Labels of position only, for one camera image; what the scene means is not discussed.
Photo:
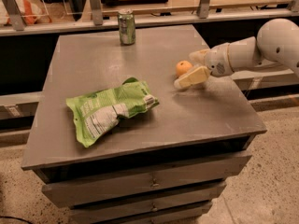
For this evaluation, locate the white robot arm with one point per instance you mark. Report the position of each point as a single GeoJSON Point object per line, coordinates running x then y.
{"type": "Point", "coordinates": [277, 43]}

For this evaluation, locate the grey drawer cabinet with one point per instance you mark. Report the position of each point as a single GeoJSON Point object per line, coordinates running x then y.
{"type": "Point", "coordinates": [191, 142]}

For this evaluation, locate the orange fruit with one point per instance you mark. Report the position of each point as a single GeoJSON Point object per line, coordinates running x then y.
{"type": "Point", "coordinates": [182, 67]}

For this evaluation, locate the orange white bag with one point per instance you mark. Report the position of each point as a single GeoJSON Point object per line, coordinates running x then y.
{"type": "Point", "coordinates": [31, 13]}

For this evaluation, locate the drawer knob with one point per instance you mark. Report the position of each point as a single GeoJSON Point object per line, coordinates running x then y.
{"type": "Point", "coordinates": [154, 183]}
{"type": "Point", "coordinates": [154, 208]}

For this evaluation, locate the green soda can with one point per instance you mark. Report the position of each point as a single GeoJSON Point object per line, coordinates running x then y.
{"type": "Point", "coordinates": [126, 22]}

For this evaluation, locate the green chip bag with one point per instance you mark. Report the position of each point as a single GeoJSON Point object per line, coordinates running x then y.
{"type": "Point", "coordinates": [96, 113]}

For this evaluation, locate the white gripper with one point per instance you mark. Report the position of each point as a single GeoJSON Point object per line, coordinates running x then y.
{"type": "Point", "coordinates": [217, 61]}

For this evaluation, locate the metal shelf rail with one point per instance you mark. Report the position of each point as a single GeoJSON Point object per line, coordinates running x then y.
{"type": "Point", "coordinates": [74, 16]}

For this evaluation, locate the top drawer knob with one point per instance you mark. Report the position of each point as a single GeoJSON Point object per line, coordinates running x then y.
{"type": "Point", "coordinates": [154, 183]}

